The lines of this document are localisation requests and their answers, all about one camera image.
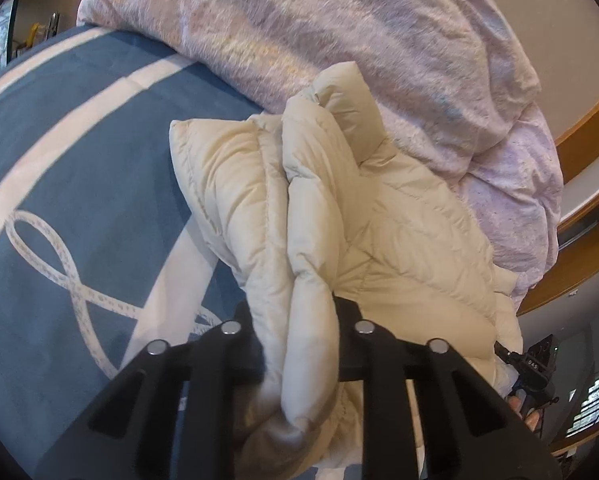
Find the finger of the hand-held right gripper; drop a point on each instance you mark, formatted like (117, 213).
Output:
(505, 352)

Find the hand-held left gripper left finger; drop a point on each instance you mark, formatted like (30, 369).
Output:
(239, 342)

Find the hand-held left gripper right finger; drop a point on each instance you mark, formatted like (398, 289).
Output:
(352, 342)

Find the cream puffer jacket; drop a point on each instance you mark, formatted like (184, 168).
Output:
(404, 235)

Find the person's right hand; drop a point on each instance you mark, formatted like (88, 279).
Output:
(527, 412)

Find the window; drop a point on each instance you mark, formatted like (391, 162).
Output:
(592, 402)

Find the lilac floral pillow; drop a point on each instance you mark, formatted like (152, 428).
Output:
(519, 210)

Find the bed with blue striped sheet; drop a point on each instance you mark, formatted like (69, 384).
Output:
(79, 160)

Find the pink crumpled duvet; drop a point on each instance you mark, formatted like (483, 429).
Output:
(329, 35)

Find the wooden wall trim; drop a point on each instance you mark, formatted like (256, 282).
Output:
(579, 260)

